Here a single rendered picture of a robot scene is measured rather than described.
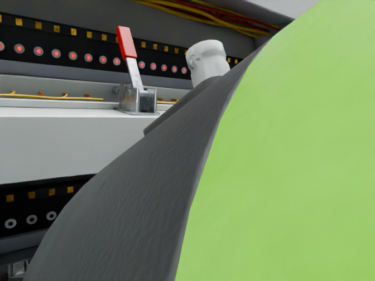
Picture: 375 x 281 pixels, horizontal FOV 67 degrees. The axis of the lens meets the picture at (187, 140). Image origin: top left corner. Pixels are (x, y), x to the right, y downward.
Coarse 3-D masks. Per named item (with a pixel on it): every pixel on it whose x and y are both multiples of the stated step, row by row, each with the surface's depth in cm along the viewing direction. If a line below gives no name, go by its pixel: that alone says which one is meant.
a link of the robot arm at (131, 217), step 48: (192, 48) 7; (192, 96) 5; (144, 144) 3; (192, 144) 2; (96, 192) 4; (144, 192) 2; (192, 192) 1; (48, 240) 5; (96, 240) 2; (144, 240) 2
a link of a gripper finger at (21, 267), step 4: (12, 264) 19; (16, 264) 19; (20, 264) 19; (24, 264) 19; (8, 268) 18; (12, 268) 19; (16, 268) 19; (20, 268) 19; (24, 268) 19; (8, 272) 18; (12, 272) 18; (16, 272) 18; (20, 272) 18; (24, 272) 18; (8, 276) 18; (12, 276) 19; (16, 276) 18; (20, 276) 17; (24, 276) 16; (8, 280) 18; (12, 280) 17; (16, 280) 17; (20, 280) 16
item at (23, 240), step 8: (24, 232) 32; (32, 232) 32; (40, 232) 32; (0, 240) 30; (8, 240) 30; (16, 240) 31; (24, 240) 31; (32, 240) 32; (40, 240) 33; (0, 248) 30; (8, 248) 31; (16, 248) 31; (24, 248) 32
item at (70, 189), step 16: (0, 192) 30; (16, 192) 30; (32, 192) 31; (48, 192) 32; (64, 192) 33; (0, 208) 30; (16, 208) 31; (32, 208) 32; (48, 208) 33; (0, 224) 30; (16, 224) 31; (32, 224) 32; (48, 224) 33
